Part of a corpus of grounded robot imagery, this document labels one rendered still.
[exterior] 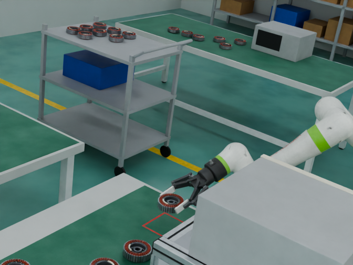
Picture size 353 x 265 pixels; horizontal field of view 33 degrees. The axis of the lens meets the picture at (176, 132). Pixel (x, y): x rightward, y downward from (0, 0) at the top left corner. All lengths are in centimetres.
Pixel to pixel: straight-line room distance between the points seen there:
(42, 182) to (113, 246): 198
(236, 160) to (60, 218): 77
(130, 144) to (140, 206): 190
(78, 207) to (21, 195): 157
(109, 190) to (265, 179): 111
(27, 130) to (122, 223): 98
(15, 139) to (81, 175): 132
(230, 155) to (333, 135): 43
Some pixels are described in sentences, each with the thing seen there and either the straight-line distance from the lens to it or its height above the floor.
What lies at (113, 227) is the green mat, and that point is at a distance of 249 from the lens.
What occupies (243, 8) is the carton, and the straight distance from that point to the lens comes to 915.
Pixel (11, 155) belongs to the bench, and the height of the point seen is 75.
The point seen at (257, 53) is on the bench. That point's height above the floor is 75.
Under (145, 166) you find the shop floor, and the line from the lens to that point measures 462.
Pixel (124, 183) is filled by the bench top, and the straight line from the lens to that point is 282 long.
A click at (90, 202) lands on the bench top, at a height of 75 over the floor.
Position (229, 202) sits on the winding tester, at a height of 132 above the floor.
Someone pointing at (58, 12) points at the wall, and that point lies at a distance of 815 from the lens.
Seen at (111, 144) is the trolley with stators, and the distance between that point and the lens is 449.
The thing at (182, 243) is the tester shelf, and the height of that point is 111.
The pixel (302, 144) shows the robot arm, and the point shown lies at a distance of 250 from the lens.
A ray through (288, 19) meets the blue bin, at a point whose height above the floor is 42.
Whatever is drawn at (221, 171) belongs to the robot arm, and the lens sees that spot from 249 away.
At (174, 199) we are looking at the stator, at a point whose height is 87.
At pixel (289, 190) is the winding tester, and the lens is 178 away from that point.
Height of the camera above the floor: 212
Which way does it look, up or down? 24 degrees down
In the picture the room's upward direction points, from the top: 8 degrees clockwise
